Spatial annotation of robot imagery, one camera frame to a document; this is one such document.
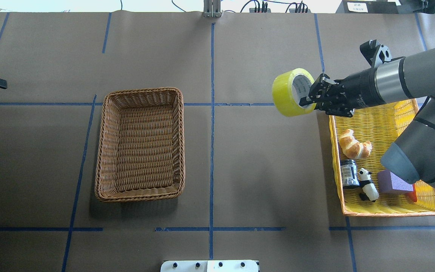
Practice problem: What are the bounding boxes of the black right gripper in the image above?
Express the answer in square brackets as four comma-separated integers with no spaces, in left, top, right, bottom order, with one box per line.
[299,68,382,117]

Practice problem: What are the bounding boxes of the yellow packing tape roll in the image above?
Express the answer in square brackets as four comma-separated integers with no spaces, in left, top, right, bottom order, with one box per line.
[271,68,316,117]

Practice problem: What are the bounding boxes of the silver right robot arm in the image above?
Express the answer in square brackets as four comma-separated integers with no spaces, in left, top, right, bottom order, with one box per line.
[298,40,435,188]

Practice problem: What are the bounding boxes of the yellow woven plastic basket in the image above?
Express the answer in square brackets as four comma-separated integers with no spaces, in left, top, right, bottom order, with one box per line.
[329,100,435,217]

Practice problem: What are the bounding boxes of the brown wicker basket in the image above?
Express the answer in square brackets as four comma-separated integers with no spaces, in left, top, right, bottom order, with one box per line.
[94,87,186,203]

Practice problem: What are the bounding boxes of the toy croissant bread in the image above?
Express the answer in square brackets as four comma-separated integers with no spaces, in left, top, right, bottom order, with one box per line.
[338,129,373,160]

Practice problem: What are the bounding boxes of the black box with label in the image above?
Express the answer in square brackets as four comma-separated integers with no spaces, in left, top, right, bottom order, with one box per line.
[335,0,399,14]

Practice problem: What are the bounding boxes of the black orange power adapter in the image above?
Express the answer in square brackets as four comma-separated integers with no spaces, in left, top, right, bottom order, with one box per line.
[249,0,271,13]

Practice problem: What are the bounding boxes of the toy panda figure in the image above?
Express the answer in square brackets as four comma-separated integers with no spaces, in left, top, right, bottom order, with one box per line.
[358,168,379,202]

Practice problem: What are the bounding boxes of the purple foam block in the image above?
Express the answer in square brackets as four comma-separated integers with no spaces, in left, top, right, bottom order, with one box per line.
[377,169,414,195]

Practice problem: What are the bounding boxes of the toy orange carrot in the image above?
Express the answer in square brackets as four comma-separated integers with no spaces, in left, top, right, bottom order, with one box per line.
[406,191,418,203]

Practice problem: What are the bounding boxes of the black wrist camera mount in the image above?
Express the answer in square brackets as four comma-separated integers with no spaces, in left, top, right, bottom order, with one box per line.
[359,39,404,68]

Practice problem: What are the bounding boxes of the aluminium frame post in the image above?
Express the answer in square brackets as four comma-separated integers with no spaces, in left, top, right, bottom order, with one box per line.
[203,0,222,18]

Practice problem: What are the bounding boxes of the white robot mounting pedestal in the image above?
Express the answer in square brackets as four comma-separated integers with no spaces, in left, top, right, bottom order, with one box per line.
[160,260,260,272]

